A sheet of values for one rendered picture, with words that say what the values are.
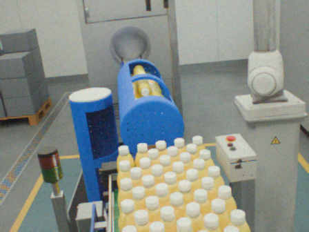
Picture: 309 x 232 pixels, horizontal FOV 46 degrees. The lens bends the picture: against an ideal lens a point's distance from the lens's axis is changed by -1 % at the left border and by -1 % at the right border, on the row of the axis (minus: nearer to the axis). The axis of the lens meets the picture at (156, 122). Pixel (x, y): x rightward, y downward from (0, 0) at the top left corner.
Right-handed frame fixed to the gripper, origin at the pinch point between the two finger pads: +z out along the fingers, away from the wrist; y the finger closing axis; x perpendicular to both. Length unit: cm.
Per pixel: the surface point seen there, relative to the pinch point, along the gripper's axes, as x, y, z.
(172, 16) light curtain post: 70, -58, -3
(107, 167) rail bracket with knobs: -56, 24, 69
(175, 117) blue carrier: -26, 36, 52
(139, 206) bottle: -72, 64, 70
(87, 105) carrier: -16, -52, 54
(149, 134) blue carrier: -34, 27, 59
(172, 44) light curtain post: 73, -61, 18
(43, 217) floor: -23, -121, 150
